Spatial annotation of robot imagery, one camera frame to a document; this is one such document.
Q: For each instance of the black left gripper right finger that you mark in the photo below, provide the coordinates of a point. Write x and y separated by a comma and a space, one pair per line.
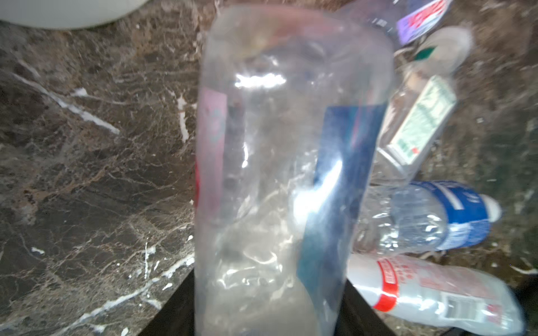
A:
357, 318

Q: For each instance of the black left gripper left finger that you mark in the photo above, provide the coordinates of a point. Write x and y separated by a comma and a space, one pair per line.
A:
177, 317

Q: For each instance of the clear bottle blue cap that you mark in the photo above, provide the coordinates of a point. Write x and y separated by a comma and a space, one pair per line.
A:
290, 106

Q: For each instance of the white ribbed waste bin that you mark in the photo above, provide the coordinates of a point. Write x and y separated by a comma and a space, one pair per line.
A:
66, 14

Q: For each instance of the clear bottle blue label centre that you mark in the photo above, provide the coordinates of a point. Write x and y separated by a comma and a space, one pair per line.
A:
424, 216

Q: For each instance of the clear bottle white label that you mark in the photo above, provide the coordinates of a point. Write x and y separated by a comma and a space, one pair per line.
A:
421, 106

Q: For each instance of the clear bottle purple label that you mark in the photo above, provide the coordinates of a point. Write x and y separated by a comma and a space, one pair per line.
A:
403, 21

